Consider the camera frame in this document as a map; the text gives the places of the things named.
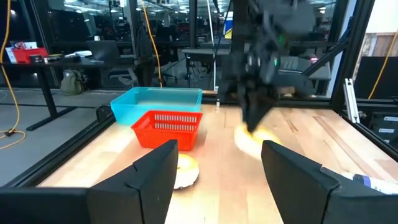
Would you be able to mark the black aluminium table frame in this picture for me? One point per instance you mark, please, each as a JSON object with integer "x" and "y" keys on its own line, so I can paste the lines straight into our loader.
{"x": 354, "y": 46}

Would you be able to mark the grey background table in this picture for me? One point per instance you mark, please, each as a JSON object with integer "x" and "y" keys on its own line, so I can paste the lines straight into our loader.
{"x": 202, "y": 53}

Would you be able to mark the olive backpack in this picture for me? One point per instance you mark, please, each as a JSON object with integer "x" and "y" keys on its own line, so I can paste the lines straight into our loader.
{"x": 72, "y": 82}

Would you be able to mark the dark computer case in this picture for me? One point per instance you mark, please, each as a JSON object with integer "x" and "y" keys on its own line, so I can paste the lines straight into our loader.
{"x": 363, "y": 77}

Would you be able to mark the blue frosted toy donut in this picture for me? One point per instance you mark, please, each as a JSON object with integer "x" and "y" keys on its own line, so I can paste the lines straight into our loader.
{"x": 186, "y": 169}

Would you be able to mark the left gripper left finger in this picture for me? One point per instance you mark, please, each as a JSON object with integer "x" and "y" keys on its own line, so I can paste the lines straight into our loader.
{"x": 146, "y": 186}

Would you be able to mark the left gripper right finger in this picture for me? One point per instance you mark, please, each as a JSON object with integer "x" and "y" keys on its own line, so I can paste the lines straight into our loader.
{"x": 304, "y": 193}

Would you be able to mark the red storage box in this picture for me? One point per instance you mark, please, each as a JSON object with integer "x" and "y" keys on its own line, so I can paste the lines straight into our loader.
{"x": 29, "y": 54}

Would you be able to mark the teal plastic bin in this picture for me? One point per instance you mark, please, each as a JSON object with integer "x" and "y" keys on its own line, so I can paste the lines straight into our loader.
{"x": 130, "y": 105}

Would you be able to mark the black frame clamp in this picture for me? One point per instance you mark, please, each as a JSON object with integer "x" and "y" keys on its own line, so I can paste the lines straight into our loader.
{"x": 104, "y": 113}

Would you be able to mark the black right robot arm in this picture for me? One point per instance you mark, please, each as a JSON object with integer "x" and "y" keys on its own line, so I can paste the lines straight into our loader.
{"x": 292, "y": 85}

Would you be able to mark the black labelled drawer unit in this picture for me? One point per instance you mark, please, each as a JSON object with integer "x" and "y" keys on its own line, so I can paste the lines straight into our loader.
{"x": 385, "y": 137}

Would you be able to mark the black office desk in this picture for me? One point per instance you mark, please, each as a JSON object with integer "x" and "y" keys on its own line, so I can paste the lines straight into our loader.
{"x": 46, "y": 93}

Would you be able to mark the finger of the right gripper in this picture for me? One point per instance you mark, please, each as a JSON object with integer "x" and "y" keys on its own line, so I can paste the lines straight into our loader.
{"x": 251, "y": 109}
{"x": 265, "y": 102}

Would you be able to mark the white vertical pole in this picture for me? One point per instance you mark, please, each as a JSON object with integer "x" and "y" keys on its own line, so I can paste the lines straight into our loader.
{"x": 212, "y": 46}

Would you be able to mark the red plastic basket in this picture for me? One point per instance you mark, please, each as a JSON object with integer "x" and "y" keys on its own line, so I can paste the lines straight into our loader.
{"x": 168, "y": 133}

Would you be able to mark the dark laptop on desk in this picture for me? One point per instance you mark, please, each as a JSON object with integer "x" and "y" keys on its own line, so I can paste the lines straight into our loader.
{"x": 102, "y": 49}

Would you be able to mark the silver aluminium extrusion bar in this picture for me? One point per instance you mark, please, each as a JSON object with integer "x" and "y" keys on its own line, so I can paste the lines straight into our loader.
{"x": 351, "y": 99}

